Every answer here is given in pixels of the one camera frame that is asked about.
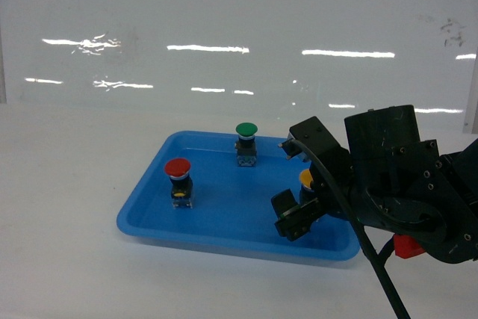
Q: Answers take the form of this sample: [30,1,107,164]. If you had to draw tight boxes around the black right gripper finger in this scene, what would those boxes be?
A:
[271,189,324,241]
[279,138,311,163]

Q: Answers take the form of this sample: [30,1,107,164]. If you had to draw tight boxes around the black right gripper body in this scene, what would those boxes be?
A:
[312,105,477,264]

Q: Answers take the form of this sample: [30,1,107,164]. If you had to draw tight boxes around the yellow mushroom push button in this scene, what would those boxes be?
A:
[299,169,315,205]

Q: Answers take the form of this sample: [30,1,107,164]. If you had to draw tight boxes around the red mushroom push button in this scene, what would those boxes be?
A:
[164,158,193,208]

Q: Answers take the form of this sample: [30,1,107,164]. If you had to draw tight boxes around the green mushroom push button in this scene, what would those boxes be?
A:
[235,123,258,167]

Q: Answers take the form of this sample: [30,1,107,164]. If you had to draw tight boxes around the blue plastic tray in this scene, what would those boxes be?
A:
[117,131,360,264]

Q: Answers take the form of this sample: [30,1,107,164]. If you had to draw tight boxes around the white whiteboard panel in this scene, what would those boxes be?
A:
[1,0,477,132]

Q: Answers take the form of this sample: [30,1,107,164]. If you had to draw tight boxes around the black cable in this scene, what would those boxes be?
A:
[290,138,412,319]

